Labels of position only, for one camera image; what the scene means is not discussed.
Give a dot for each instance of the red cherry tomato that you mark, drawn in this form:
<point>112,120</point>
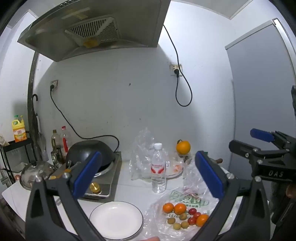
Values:
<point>192,211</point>
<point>197,215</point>
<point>192,220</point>

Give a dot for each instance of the mandarin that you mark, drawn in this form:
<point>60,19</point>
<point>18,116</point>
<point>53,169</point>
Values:
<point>202,220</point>
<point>168,207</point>
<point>180,208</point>

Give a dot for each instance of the hanging clear plastic bag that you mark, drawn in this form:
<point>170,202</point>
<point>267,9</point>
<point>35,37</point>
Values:
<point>42,146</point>

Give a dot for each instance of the clear plastic water bottle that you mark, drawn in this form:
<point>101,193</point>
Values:
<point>158,180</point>

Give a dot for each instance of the red label plastic bottle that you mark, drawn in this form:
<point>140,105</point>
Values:
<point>65,141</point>

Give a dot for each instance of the white wall outlet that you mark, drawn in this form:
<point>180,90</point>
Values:
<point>55,82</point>
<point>172,67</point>

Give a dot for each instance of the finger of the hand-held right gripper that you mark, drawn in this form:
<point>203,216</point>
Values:
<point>261,134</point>
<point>242,148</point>

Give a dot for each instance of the green printed plastic bag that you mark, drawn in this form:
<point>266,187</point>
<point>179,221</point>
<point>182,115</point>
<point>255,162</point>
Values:
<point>185,197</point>

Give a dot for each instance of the person's right hand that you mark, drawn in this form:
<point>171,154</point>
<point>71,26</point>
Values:
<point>291,191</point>

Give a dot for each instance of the black umbrella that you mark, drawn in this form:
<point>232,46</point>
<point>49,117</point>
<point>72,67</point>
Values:
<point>36,120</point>

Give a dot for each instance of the grey refrigerator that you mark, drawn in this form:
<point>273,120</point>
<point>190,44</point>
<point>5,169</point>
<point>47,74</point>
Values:
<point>259,81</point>

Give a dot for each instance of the white plate with dark rim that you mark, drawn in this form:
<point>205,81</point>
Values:
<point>115,217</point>

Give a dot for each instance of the steel induction cooker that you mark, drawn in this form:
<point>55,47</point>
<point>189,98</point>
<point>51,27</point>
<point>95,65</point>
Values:
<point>108,183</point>

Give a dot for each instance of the stainless steel pot lid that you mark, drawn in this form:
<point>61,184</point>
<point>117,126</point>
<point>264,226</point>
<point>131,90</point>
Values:
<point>30,173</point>

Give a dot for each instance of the large orange with stem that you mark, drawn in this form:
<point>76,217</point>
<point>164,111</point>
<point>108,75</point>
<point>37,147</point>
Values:
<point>183,147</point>

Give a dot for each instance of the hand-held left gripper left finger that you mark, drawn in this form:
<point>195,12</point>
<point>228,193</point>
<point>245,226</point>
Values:
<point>89,172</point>

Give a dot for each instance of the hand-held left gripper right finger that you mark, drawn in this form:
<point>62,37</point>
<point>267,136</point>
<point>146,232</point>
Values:
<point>209,173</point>

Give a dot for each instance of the dark oil bottle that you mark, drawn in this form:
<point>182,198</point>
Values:
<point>55,142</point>

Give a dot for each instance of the yellow detergent bottle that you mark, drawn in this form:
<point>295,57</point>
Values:
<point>19,132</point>

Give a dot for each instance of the steel range hood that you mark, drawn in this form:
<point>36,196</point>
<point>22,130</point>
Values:
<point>104,14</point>

